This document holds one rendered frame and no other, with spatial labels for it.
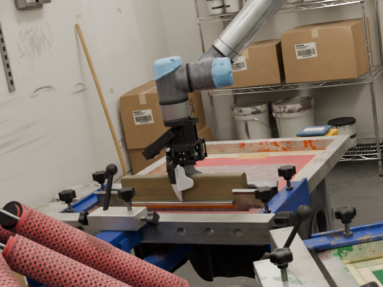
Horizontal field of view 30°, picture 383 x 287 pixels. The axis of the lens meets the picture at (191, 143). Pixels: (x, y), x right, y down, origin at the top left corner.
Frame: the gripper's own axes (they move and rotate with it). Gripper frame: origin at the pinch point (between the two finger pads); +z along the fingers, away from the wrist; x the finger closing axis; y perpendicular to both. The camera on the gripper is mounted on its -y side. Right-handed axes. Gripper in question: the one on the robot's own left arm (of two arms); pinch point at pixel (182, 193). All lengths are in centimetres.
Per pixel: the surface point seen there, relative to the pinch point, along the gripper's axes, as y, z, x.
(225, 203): 13.2, 1.8, -2.7
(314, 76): -64, 27, 319
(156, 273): 29, -8, -63
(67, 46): -200, -23, 232
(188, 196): 2.3, 0.5, -1.4
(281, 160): 11.0, 5.5, 44.9
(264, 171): 9.3, 5.5, 34.2
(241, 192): 18.2, -1.1, -3.4
